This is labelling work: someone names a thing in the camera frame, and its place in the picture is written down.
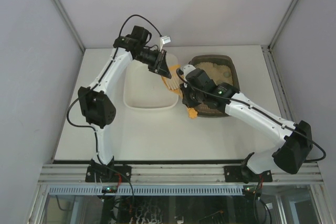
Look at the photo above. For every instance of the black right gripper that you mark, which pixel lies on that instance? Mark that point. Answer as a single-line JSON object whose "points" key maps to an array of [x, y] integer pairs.
{"points": [[187, 97]]}

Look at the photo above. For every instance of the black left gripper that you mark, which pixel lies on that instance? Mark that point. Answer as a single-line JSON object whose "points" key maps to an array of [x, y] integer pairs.
{"points": [[159, 61]]}

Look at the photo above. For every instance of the yellow litter scoop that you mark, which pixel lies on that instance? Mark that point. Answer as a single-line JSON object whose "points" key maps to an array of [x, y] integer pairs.
{"points": [[173, 85]]}

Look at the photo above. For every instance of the grey litter clump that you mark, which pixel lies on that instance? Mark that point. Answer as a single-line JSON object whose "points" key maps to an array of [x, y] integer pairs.
{"points": [[226, 74]]}

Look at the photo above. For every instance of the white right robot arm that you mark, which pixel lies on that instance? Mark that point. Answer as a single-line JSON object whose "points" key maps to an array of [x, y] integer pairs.
{"points": [[292, 141]]}

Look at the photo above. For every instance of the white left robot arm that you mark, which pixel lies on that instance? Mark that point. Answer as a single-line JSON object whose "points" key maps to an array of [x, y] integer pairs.
{"points": [[96, 100]]}

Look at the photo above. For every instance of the brown litter box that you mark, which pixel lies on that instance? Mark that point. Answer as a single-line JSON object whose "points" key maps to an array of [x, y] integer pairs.
{"points": [[215, 66]]}

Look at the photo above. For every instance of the white plastic tray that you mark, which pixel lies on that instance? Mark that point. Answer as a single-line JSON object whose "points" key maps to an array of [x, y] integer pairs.
{"points": [[144, 90]]}

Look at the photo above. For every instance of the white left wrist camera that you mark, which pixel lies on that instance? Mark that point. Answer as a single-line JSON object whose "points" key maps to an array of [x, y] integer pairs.
{"points": [[163, 41]]}

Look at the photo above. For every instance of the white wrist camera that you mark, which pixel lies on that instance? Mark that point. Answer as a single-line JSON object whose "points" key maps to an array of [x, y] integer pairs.
{"points": [[187, 69], [163, 41]]}

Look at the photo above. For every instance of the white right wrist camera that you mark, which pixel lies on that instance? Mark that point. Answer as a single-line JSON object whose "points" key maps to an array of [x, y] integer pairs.
{"points": [[187, 69]]}

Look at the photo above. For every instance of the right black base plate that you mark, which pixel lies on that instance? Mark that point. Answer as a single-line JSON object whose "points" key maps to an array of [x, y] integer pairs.
{"points": [[242, 174]]}

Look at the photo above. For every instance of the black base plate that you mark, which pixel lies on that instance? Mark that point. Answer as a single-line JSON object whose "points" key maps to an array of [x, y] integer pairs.
{"points": [[242, 174], [110, 173]]}

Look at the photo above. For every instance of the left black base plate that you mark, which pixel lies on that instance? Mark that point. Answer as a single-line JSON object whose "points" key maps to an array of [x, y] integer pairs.
{"points": [[110, 173]]}

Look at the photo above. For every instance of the aluminium rail frame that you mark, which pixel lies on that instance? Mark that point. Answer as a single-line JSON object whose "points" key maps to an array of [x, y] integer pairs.
{"points": [[169, 179]]}

